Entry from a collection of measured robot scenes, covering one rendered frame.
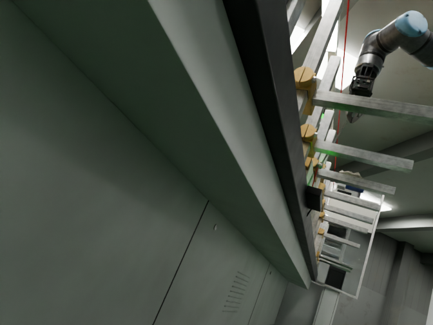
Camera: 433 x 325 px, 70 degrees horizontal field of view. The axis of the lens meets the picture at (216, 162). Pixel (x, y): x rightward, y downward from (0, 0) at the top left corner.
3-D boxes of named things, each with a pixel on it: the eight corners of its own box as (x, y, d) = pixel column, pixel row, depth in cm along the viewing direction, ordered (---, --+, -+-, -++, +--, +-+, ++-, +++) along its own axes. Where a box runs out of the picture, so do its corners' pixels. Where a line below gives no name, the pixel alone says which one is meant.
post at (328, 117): (298, 220, 114) (334, 114, 129) (297, 217, 111) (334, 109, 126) (288, 216, 116) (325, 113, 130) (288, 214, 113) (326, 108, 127)
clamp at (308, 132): (314, 158, 104) (319, 146, 105) (314, 139, 92) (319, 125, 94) (297, 155, 107) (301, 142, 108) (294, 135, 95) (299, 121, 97)
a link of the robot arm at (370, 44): (380, 22, 111) (359, 37, 120) (371, 48, 107) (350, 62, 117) (399, 36, 113) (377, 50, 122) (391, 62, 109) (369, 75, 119)
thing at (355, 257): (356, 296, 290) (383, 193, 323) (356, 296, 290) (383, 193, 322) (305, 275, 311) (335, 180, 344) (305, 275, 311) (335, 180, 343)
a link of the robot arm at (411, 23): (435, 21, 102) (403, 41, 113) (410, 1, 99) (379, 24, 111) (430, 42, 99) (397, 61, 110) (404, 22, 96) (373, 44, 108)
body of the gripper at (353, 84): (347, 88, 106) (356, 61, 109) (346, 103, 113) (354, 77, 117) (372, 91, 102) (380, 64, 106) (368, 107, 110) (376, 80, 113)
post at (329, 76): (298, 182, 95) (341, 62, 109) (297, 177, 92) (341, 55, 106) (287, 178, 96) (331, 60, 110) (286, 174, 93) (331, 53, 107)
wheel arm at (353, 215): (372, 225, 179) (373, 219, 180) (372, 223, 176) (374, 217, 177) (288, 198, 200) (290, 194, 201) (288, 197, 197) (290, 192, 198)
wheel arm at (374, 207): (378, 212, 157) (380, 206, 158) (379, 210, 154) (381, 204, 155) (285, 185, 179) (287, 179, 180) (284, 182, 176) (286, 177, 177)
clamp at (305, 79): (313, 116, 83) (319, 101, 84) (312, 84, 71) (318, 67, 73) (291, 112, 85) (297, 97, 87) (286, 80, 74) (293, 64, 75)
